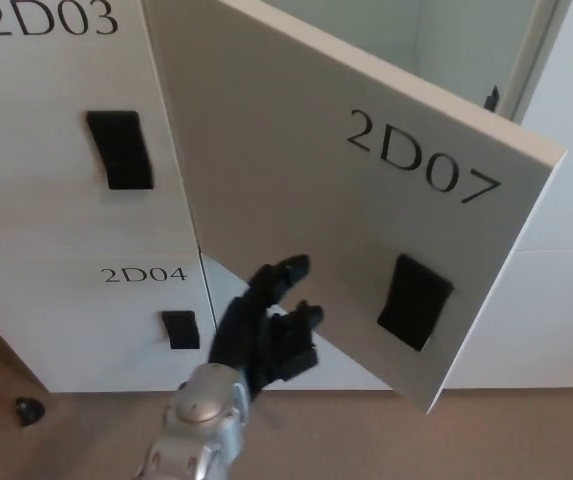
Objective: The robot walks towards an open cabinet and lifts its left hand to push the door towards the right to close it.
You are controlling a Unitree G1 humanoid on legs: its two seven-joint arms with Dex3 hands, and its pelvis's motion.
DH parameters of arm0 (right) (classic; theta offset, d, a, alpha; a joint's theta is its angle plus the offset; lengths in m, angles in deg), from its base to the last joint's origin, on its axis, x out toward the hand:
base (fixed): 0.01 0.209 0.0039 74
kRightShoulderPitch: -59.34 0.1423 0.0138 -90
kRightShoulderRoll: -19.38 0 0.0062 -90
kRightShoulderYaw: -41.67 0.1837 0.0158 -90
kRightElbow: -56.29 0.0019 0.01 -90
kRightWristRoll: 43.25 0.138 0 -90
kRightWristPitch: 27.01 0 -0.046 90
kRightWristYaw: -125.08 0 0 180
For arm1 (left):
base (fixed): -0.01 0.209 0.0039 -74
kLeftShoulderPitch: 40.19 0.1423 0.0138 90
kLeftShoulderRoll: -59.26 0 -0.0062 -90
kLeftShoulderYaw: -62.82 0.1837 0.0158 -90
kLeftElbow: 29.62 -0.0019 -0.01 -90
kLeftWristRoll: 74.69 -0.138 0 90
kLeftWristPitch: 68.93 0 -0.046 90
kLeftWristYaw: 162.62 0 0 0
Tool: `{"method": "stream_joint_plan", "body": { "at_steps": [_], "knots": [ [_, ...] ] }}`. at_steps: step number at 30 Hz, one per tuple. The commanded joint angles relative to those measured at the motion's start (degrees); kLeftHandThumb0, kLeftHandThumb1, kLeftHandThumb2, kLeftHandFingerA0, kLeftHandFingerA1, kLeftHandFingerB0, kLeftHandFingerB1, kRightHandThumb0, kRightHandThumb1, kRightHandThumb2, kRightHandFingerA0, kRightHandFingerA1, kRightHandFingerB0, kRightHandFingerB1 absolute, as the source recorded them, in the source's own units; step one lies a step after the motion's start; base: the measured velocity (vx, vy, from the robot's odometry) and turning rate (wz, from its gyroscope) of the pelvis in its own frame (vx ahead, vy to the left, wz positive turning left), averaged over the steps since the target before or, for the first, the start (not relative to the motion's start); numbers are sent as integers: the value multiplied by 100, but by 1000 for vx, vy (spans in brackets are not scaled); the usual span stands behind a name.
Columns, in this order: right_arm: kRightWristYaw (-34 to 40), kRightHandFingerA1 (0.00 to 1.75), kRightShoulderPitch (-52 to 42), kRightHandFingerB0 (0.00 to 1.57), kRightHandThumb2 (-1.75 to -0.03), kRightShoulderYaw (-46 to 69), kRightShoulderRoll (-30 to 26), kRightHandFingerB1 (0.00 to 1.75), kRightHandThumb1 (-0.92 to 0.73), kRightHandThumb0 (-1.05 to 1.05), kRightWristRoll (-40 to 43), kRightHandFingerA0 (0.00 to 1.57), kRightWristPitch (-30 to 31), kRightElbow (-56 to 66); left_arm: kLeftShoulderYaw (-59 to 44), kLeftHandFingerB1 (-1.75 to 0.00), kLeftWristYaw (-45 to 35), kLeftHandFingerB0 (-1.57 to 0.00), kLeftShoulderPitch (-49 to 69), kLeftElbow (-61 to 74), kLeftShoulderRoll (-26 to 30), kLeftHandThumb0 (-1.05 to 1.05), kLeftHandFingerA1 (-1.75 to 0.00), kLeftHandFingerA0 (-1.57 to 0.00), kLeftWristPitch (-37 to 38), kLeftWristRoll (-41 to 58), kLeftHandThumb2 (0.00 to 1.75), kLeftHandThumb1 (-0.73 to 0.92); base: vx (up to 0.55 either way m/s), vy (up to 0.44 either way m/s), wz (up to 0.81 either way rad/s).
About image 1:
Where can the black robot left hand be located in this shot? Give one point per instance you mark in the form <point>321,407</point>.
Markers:
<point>246,340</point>

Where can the white cabinet door 2D07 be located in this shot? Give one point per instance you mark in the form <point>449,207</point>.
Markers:
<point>291,175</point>

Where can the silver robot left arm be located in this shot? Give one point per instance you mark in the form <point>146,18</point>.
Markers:
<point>201,415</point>

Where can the black floor door stopper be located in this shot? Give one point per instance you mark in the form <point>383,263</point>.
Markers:
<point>29,411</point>

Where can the white cabinet door 2D03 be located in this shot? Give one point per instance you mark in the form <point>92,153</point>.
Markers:
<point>26,100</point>

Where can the white open cabinet compartment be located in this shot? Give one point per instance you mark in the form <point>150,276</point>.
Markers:
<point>441,60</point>

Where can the black cabinet door latch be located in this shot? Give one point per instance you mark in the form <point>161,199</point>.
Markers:
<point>492,99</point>

